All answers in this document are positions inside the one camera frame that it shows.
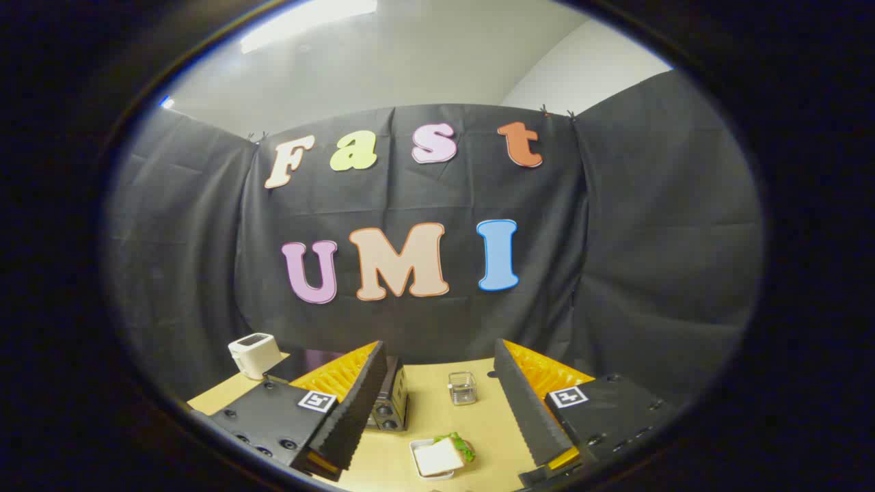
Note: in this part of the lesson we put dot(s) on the sandwich with lettuce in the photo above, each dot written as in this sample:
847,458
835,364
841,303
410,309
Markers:
437,456

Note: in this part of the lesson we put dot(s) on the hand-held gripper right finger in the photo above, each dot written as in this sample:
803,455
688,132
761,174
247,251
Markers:
526,410

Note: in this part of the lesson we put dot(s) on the white rectangular plate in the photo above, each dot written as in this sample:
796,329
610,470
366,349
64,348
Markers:
414,456

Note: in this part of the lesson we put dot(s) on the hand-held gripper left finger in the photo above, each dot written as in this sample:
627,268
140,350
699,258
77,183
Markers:
355,410

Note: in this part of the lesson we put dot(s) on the white pop-up toaster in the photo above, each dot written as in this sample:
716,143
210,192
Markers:
254,354

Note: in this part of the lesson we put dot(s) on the black toaster oven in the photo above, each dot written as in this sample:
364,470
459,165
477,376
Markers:
394,400

